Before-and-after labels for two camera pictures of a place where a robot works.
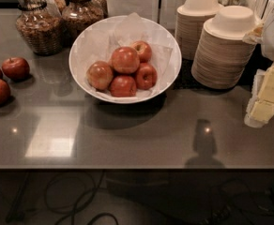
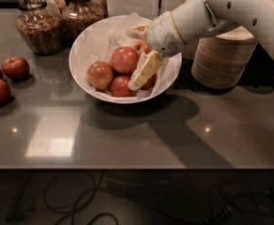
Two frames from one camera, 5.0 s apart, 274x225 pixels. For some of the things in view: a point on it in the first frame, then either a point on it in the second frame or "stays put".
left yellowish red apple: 99,75 stays put
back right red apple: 144,51 stays put
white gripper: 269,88 → 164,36
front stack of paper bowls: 222,57 stays put
